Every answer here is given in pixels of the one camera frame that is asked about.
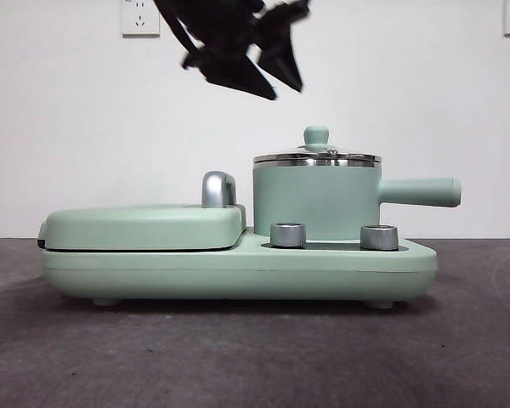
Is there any glass pot lid green knob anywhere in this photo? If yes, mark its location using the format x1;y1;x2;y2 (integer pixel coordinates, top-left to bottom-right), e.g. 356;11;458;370
252;125;383;167

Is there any mint green breakfast machine base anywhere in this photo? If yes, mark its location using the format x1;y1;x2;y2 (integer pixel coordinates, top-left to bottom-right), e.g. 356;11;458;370
40;225;439;309

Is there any mint green pot with handle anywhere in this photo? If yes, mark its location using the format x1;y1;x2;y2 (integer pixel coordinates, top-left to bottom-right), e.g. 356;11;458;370
252;161;463;238

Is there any mint green hinged griddle cover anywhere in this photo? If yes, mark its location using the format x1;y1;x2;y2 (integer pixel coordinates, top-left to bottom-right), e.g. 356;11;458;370
36;202;248;252

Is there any silver control knob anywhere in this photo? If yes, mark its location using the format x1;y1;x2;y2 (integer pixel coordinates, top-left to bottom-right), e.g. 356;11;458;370
359;224;400;252
269;221;308;248

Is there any chrome griddle cover handle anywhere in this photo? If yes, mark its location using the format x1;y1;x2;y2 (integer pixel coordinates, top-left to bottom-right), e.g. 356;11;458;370
201;170;240;210

